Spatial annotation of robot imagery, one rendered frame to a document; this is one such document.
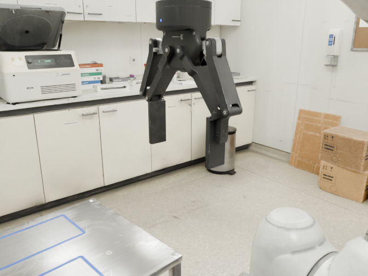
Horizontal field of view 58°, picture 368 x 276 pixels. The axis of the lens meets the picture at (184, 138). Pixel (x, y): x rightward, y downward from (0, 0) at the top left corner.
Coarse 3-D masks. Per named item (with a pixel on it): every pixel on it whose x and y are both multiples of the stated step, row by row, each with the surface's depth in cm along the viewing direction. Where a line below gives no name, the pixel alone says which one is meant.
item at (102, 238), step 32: (32, 224) 99; (64, 224) 99; (96, 224) 99; (128, 224) 99; (0, 256) 84; (32, 256) 84; (64, 256) 84; (96, 256) 84; (128, 256) 84; (160, 256) 84
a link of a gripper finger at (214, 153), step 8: (208, 120) 42; (208, 128) 42; (208, 136) 42; (208, 144) 43; (216, 144) 43; (224, 144) 44; (208, 152) 43; (216, 152) 44; (224, 152) 45; (208, 160) 43; (216, 160) 44; (224, 160) 45; (208, 168) 44
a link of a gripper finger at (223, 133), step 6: (234, 108) 40; (222, 114) 41; (234, 114) 40; (216, 120) 42; (222, 120) 41; (228, 120) 42; (216, 126) 42; (222, 126) 42; (216, 132) 42; (222, 132) 42; (216, 138) 42; (222, 138) 42
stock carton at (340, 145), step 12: (324, 132) 295; (336, 132) 291; (348, 132) 291; (360, 132) 291; (324, 144) 297; (336, 144) 287; (348, 144) 278; (360, 144) 270; (324, 156) 299; (336, 156) 289; (348, 156) 280; (360, 156) 272; (348, 168) 282; (360, 168) 274
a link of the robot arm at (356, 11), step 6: (342, 0) 62; (348, 0) 61; (354, 0) 61; (360, 0) 61; (366, 0) 61; (348, 6) 64; (354, 6) 63; (360, 6) 63; (366, 6) 63; (354, 12) 66; (360, 12) 65; (366, 12) 64; (360, 18) 68; (366, 18) 67
